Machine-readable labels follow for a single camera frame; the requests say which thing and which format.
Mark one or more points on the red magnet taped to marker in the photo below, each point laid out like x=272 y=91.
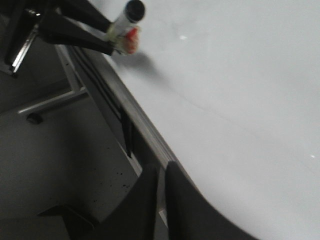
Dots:
x=128 y=43

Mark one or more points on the dark second gripper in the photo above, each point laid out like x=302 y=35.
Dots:
x=25 y=19

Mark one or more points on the grey metal stand crossbar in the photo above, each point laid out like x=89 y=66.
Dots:
x=52 y=102

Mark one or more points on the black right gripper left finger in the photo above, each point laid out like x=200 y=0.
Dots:
x=134 y=218

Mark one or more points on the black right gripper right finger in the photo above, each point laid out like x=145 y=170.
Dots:
x=190 y=216

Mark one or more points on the white whiteboard with aluminium frame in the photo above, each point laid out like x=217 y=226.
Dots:
x=232 y=88

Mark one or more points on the white black whiteboard marker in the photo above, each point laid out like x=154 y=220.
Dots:
x=133 y=12

